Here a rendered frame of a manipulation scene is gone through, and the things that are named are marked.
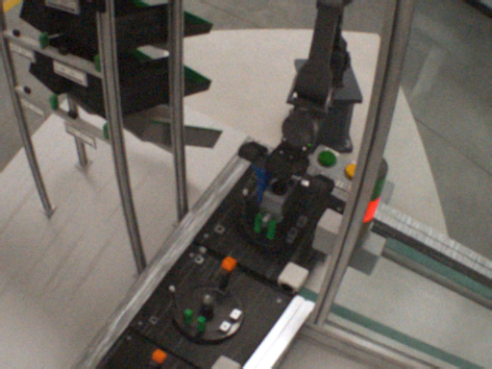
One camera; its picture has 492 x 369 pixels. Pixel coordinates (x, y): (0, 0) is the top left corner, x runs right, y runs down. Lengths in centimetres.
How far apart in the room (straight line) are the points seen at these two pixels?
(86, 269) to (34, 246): 17
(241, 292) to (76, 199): 51
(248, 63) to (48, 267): 85
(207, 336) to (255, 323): 10
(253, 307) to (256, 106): 64
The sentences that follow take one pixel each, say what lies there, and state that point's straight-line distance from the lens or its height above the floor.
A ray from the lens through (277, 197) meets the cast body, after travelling 124.
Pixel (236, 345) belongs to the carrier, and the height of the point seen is 97.
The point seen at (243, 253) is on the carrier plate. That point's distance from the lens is 130.
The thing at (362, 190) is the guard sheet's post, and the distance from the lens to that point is 86.
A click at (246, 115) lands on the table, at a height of 86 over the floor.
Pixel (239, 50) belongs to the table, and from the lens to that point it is 187.
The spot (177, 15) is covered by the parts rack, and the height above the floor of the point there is 148.
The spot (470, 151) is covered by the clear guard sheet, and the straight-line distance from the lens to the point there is 75.
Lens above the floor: 209
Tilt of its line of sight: 53 degrees down
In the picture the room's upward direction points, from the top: 3 degrees clockwise
